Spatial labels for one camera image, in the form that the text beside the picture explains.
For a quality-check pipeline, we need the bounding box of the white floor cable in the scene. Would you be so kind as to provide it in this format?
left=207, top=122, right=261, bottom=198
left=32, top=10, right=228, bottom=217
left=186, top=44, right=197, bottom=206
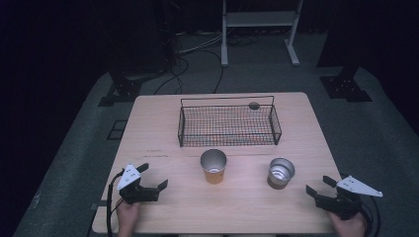
left=177, top=32, right=225, bottom=55

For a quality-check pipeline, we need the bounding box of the person's right hand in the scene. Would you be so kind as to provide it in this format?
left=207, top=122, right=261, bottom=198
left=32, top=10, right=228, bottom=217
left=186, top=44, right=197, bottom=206
left=327, top=210, right=368, bottom=237

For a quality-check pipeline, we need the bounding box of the black floor tape frame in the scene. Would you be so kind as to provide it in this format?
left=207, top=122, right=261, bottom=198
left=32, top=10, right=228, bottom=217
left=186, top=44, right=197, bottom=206
left=106, top=119, right=128, bottom=141

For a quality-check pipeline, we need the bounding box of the black stand base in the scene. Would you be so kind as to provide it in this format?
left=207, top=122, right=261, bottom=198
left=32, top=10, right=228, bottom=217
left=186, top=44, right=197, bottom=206
left=98, top=70, right=144, bottom=108
left=319, top=65, right=374, bottom=104

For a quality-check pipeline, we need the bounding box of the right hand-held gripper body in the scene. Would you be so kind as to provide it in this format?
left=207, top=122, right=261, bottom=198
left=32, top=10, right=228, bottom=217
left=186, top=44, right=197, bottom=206
left=314, top=175, right=383, bottom=221

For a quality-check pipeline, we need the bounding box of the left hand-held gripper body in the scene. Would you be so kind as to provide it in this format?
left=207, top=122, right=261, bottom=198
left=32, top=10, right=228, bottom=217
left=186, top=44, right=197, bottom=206
left=117, top=163, right=160, bottom=205

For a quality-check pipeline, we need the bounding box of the orange metal cup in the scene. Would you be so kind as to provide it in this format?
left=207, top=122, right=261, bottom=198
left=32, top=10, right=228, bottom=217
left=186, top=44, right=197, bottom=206
left=200, top=148, right=228, bottom=186

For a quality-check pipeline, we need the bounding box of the white metal stand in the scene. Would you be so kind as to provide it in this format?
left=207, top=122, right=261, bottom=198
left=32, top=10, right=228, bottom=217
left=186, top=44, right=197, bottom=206
left=220, top=0, right=304, bottom=68

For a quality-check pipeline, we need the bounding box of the grey tape tab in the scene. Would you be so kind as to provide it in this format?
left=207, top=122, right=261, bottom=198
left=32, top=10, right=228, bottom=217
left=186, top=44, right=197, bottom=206
left=90, top=199, right=109, bottom=211

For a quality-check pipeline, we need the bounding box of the person's left hand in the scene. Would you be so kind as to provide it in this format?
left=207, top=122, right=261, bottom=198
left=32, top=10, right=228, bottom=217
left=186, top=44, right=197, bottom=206
left=115, top=198, right=142, bottom=237

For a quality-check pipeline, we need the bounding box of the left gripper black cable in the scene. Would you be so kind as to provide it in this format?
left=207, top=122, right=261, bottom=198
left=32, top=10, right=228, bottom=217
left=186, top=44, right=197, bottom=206
left=105, top=169, right=126, bottom=237

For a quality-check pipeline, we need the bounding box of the black wire basket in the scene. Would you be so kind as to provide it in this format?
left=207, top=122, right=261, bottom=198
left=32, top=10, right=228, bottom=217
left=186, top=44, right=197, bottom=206
left=177, top=95, right=283, bottom=148

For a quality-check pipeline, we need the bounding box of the black floor cable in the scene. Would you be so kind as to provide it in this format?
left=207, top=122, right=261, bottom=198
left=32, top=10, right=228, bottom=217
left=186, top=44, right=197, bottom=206
left=179, top=48, right=225, bottom=95
left=153, top=56, right=191, bottom=96

